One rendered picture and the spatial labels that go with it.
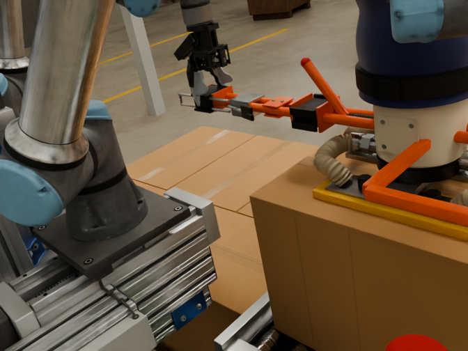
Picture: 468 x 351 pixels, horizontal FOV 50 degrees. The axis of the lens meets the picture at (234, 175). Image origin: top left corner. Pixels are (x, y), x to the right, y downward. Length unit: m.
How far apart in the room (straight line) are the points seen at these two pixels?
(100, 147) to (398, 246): 0.54
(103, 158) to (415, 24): 0.54
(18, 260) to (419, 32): 0.83
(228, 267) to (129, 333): 0.79
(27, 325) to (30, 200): 0.24
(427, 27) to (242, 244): 1.24
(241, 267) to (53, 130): 0.99
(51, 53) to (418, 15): 0.42
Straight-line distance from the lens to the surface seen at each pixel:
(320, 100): 1.19
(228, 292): 1.52
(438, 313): 0.99
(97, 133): 0.87
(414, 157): 0.92
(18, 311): 0.93
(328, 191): 1.07
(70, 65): 0.68
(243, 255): 1.65
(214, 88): 1.41
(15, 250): 1.08
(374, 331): 1.12
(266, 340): 1.35
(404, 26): 0.58
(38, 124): 0.72
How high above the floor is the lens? 1.49
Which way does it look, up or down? 26 degrees down
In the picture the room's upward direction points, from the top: 11 degrees counter-clockwise
